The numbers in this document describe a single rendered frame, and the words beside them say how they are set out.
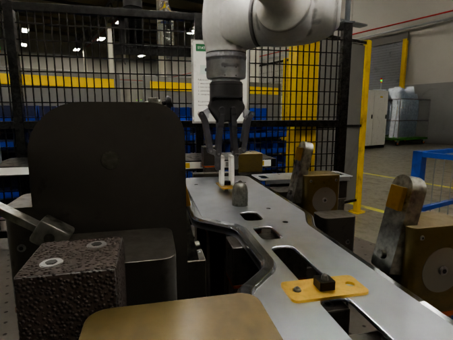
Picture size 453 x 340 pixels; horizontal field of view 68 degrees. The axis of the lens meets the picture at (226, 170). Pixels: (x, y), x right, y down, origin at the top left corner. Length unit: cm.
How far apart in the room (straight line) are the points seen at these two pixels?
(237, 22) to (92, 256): 60
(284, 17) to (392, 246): 42
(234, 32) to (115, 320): 63
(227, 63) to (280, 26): 14
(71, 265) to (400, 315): 28
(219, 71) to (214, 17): 11
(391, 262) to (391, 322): 14
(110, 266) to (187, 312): 5
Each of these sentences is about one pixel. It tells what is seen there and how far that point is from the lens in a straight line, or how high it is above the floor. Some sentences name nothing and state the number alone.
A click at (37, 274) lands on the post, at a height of 110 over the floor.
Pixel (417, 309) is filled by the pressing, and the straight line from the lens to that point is 38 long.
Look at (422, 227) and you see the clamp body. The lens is 47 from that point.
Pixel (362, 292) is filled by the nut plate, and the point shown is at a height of 100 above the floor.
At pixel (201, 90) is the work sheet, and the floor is 127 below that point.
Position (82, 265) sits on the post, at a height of 110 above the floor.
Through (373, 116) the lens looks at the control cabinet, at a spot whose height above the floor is 111.
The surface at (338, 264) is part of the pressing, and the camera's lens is 44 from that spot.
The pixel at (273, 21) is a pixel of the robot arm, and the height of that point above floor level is 135.
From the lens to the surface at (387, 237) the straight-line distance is 48.
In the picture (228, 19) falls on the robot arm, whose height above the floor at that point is 137.
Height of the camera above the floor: 118
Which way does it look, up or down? 9 degrees down
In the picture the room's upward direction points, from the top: straight up
